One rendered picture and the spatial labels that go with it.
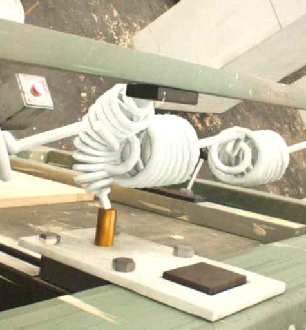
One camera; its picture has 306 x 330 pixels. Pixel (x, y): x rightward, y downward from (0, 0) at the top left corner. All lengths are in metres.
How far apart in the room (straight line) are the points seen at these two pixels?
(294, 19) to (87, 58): 3.18
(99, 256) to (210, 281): 0.09
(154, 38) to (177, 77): 3.62
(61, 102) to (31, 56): 3.07
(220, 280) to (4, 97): 1.55
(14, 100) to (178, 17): 2.23
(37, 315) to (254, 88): 0.26
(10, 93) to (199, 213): 0.92
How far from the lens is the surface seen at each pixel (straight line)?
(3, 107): 1.90
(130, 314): 0.35
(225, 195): 1.39
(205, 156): 1.21
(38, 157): 1.79
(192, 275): 0.40
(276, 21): 3.54
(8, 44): 0.30
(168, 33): 3.95
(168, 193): 1.19
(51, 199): 1.19
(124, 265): 0.40
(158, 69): 0.38
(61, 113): 3.33
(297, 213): 1.31
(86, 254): 0.44
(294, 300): 0.44
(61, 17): 3.81
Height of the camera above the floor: 2.15
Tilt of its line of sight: 35 degrees down
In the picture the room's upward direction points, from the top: 61 degrees clockwise
